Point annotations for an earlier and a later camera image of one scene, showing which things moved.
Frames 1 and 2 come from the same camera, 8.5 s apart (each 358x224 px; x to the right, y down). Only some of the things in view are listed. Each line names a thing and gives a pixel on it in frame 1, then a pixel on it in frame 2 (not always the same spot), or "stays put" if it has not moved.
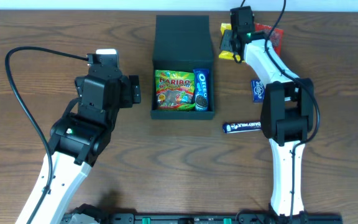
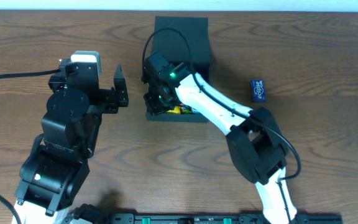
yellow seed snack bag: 227,54 -> 176,109
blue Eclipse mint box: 258,90 stays put
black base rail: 202,218 stays put
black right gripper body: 226,41 -> 151,101
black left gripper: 134,89 -> 105,99
